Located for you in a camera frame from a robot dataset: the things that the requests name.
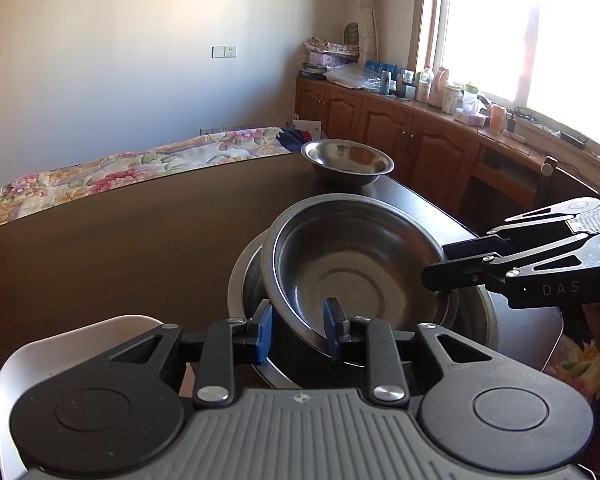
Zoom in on tissue box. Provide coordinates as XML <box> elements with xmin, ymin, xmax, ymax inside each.
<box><xmin>454</xmin><ymin>107</ymin><xmax>489</xmax><ymax>127</ymax></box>

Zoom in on dark blue blanket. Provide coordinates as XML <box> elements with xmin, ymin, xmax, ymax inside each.
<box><xmin>275</xmin><ymin>127</ymin><xmax>314</xmax><ymax>155</ymax></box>

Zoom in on pink bottle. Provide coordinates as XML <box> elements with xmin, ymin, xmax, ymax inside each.
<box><xmin>429</xmin><ymin>66</ymin><xmax>454</xmax><ymax>109</ymax></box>

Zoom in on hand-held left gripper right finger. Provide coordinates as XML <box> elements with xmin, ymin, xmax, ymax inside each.
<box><xmin>322</xmin><ymin>297</ymin><xmax>506</xmax><ymax>409</ymax></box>

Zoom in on large steel bowl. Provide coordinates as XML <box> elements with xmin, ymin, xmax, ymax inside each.
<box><xmin>227</xmin><ymin>227</ymin><xmax>502</xmax><ymax>392</ymax></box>

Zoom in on floral bedspread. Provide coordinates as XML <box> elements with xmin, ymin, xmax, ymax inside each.
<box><xmin>0</xmin><ymin>126</ymin><xmax>327</xmax><ymax>234</ymax></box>

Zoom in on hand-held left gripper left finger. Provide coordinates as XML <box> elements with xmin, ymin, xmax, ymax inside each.
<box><xmin>107</xmin><ymin>299</ymin><xmax>274</xmax><ymax>409</ymax></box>

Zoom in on stack of folded cloths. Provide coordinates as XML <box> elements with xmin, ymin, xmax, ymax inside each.
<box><xmin>302</xmin><ymin>36</ymin><xmax>362</xmax><ymax>69</ymax></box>

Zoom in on wooden cabinet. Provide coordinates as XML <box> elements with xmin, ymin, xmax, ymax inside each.
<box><xmin>295</xmin><ymin>77</ymin><xmax>600</xmax><ymax>222</ymax></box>

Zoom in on white floral square plate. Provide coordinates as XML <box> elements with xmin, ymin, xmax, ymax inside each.
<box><xmin>0</xmin><ymin>314</ymin><xmax>197</xmax><ymax>480</ymax></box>

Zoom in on row of wall sockets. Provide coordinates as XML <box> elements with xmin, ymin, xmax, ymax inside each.
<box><xmin>199</xmin><ymin>124</ymin><xmax>254</xmax><ymax>136</ymax></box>

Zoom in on clear plastic bags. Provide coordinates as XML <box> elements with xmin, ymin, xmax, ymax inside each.
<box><xmin>325</xmin><ymin>62</ymin><xmax>382</xmax><ymax>93</ymax></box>

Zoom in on white jar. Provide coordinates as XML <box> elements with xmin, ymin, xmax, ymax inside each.
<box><xmin>442</xmin><ymin>85</ymin><xmax>464</xmax><ymax>114</ymax></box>

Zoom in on window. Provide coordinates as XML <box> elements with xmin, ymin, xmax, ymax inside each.
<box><xmin>409</xmin><ymin>0</ymin><xmax>600</xmax><ymax>162</ymax></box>

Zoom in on small steel bowl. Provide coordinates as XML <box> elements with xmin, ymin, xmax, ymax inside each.
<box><xmin>300</xmin><ymin>138</ymin><xmax>395</xmax><ymax>187</ymax></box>

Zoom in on black cable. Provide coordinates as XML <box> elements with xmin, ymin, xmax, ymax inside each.
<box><xmin>507</xmin><ymin>107</ymin><xmax>537</xmax><ymax>134</ymax></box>

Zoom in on white bottle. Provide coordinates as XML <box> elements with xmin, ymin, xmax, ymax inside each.
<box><xmin>416</xmin><ymin>67</ymin><xmax>434</xmax><ymax>102</ymax></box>

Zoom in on white cardboard box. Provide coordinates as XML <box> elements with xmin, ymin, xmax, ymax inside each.
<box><xmin>292</xmin><ymin>119</ymin><xmax>324</xmax><ymax>142</ymax></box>

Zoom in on medium steel bowl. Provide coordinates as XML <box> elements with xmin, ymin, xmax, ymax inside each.
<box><xmin>261</xmin><ymin>194</ymin><xmax>461</xmax><ymax>367</ymax></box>

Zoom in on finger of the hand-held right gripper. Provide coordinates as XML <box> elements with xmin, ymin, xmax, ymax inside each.
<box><xmin>442</xmin><ymin>199</ymin><xmax>600</xmax><ymax>262</ymax></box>
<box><xmin>421</xmin><ymin>231</ymin><xmax>599</xmax><ymax>294</ymax></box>

